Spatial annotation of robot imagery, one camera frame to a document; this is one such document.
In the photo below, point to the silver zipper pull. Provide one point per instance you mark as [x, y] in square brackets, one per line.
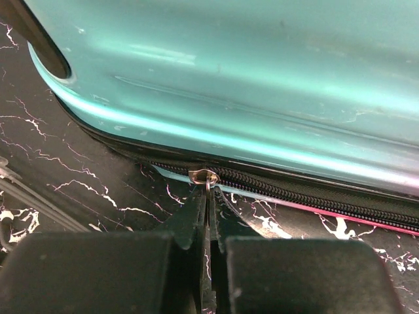
[205, 177]

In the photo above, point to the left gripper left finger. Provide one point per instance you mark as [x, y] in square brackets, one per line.
[158, 271]

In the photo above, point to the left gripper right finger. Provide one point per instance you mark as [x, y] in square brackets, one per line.
[255, 274]

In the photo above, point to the black wire basket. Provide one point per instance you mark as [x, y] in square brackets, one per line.
[24, 211]

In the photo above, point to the pink teal cartoon suitcase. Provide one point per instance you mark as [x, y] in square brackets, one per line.
[312, 103]

